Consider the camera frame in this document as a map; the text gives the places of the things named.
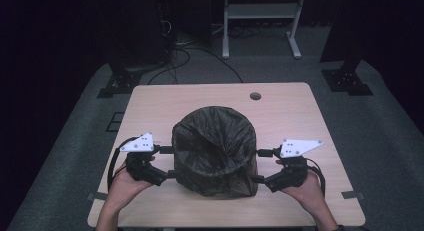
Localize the person's right hand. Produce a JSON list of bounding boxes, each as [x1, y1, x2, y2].
[[275, 159, 330, 215]]

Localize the long black floor cable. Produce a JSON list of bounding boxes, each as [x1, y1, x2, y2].
[[173, 46, 245, 84]]

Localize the white metal stand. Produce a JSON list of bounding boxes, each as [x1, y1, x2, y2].
[[221, 0, 308, 60]]

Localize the grey tape strip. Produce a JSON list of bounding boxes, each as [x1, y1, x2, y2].
[[341, 190, 366, 201], [86, 191, 110, 202]]

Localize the person's left hand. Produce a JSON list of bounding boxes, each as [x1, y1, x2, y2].
[[106, 155, 156, 212]]

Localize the looped black floor cable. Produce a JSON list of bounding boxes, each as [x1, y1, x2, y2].
[[147, 49, 192, 86]]

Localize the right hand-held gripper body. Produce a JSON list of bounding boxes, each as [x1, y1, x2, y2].
[[264, 138, 324, 194]]

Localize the tangle of black cables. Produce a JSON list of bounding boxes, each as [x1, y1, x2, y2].
[[159, 10, 192, 69]]

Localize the black plastic garbage bag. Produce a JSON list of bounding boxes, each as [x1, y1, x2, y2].
[[171, 105, 260, 199]]

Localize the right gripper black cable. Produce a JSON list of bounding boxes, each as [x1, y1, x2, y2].
[[306, 157, 327, 197]]

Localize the black stand base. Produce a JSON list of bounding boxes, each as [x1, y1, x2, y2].
[[320, 56, 375, 97], [96, 54, 145, 99]]

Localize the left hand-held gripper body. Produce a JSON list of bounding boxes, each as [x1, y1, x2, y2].
[[119, 131, 168, 187]]

